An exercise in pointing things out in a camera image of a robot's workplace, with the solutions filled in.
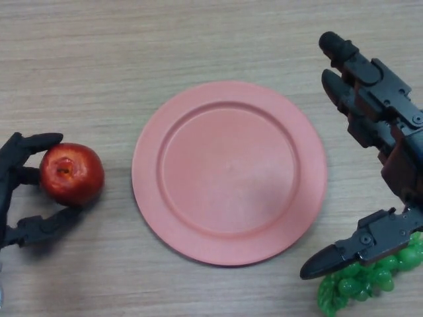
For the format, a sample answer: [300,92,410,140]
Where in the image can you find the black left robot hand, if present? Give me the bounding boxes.
[0,132,83,252]

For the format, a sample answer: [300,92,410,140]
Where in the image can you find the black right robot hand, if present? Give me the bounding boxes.
[299,31,423,281]

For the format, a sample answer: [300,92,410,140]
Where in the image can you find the red apple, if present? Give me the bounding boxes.
[38,142,106,207]

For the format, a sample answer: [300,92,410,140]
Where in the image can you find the pink round plate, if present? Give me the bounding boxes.
[131,81,328,267]

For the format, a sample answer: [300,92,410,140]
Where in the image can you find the green grape bunch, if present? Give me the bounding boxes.
[317,230,423,317]

